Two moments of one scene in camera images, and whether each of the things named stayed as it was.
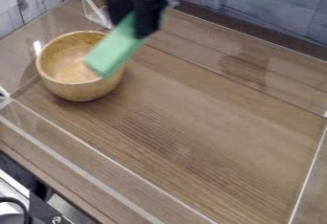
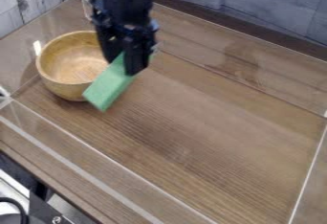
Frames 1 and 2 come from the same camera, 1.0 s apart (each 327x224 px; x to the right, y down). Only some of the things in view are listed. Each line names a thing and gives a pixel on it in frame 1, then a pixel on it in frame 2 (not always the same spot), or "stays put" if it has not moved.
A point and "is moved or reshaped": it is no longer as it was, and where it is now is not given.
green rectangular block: (115, 49) is moved or reshaped
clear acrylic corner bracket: (93, 12) stays put
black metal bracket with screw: (43, 212) stays put
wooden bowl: (65, 74) stays put
